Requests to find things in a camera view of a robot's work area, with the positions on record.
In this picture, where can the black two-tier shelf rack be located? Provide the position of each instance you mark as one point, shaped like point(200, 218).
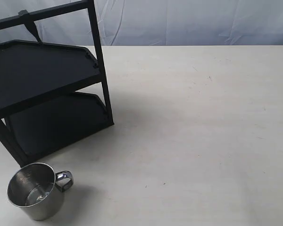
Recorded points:
point(51, 95)

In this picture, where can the stainless steel mug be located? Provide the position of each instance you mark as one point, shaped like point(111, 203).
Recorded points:
point(38, 190)

